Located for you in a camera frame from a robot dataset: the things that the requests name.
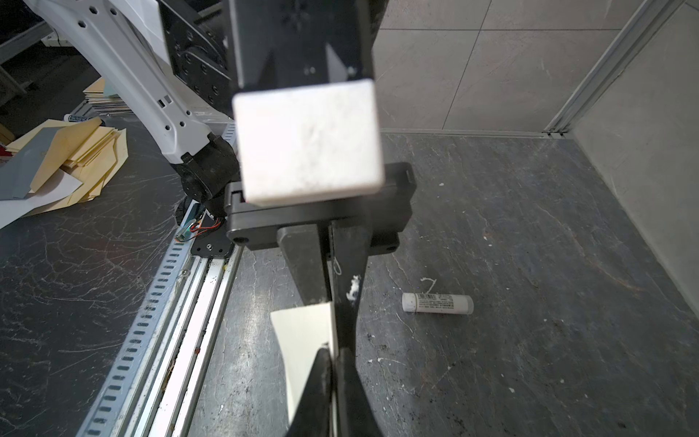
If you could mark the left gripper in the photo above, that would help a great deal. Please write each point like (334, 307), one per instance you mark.
(294, 229)

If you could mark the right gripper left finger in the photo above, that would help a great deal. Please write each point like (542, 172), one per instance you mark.
(313, 415)

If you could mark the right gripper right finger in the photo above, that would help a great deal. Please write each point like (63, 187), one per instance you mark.
(353, 410)

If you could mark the beige letter paper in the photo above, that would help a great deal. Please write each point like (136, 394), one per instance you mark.
(300, 332)

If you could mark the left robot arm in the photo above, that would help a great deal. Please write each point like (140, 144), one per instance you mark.
(172, 71)

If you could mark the white glue stick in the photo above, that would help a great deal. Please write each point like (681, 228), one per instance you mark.
(437, 303)

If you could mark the stack of yellow envelopes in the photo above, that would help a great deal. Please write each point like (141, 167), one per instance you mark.
(90, 156)

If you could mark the grey paper sheet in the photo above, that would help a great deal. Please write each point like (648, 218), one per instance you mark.
(32, 166)

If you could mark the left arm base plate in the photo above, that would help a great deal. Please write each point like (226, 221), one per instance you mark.
(212, 242)

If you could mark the grey slotted cable duct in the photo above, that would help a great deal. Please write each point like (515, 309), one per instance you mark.
(121, 381)

